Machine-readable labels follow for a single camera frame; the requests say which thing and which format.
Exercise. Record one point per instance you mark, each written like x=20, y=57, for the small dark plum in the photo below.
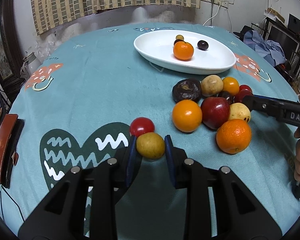
x=176, y=42

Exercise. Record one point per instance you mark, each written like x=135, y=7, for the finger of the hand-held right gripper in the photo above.
x=262, y=106

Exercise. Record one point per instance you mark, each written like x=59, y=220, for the red cherry tomato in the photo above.
x=141, y=126
x=245, y=88

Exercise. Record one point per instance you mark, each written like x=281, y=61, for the yellow-brown round fruit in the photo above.
x=150, y=145

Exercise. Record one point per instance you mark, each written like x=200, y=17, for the black monitor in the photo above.
x=282, y=40

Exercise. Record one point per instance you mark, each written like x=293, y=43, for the white thermos jug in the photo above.
x=30, y=65

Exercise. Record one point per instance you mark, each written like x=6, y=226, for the pale yellow spotted fruit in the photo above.
x=240, y=112

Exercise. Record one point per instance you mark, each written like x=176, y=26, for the clear plastic bag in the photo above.
x=50, y=46

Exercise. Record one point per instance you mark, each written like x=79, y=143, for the black hat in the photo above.
x=242, y=31

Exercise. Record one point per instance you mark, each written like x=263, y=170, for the small yellow-green fruit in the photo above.
x=180, y=37

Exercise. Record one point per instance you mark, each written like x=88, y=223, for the checked beige curtain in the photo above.
x=90, y=0

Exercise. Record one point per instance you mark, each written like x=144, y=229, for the medium orange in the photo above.
x=187, y=115

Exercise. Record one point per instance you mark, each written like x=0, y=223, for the white oval plate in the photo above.
x=160, y=47

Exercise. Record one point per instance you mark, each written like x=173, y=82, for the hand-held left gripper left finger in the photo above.
x=131, y=156

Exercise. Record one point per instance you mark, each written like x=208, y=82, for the blue cloth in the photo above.
x=267, y=47

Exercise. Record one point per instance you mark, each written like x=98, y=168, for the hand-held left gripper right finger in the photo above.
x=169, y=160

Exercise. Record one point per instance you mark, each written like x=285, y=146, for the small tangerine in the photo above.
x=183, y=50

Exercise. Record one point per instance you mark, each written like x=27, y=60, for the black speaker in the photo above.
x=295, y=22

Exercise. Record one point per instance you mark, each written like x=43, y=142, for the white double wall socket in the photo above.
x=221, y=2

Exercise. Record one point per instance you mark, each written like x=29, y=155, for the long cardboard box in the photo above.
x=275, y=13

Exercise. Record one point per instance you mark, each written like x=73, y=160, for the red apple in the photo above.
x=215, y=112

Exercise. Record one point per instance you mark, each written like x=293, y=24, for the tan round fruit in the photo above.
x=211, y=85

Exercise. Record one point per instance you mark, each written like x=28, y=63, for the dark red plum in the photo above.
x=240, y=97

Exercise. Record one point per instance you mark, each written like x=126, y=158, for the large orange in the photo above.
x=233, y=136

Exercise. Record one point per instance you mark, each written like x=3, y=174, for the dark wooden framed picture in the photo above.
x=1, y=47

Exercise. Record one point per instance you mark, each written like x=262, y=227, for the orange-yellow tomato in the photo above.
x=230, y=85

